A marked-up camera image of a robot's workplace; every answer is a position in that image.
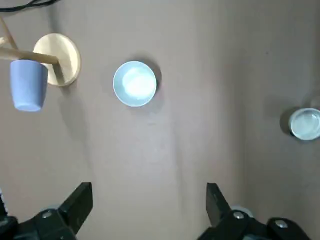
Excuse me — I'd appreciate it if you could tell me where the purple plastic cup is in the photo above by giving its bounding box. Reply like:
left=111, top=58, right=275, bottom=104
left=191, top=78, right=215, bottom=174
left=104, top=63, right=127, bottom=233
left=9, top=59, right=49, bottom=113

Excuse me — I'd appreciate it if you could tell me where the wooden cup stand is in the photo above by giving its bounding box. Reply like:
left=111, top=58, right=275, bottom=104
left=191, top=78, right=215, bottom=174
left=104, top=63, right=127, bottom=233
left=0, top=16, right=82, bottom=88

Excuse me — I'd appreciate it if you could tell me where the black cable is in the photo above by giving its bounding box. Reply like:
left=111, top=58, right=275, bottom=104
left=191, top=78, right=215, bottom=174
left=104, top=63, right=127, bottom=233
left=0, top=0, right=61, bottom=13

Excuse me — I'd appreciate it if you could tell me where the transparent glass spice bottle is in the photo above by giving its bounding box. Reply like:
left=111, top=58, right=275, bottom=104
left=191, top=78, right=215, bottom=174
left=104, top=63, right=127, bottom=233
left=288, top=107, right=320, bottom=141

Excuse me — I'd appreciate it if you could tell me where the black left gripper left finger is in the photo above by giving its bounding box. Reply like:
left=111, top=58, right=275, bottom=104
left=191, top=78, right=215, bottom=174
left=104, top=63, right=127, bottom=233
left=0, top=181, right=94, bottom=240

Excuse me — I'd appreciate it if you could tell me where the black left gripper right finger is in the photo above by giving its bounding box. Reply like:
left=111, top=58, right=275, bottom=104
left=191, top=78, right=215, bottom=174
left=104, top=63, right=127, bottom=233
left=197, top=182, right=311, bottom=240

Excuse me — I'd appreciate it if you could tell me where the pale grey bowl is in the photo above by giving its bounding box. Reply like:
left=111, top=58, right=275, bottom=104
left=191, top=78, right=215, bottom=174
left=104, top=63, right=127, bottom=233
left=112, top=60, right=158, bottom=108

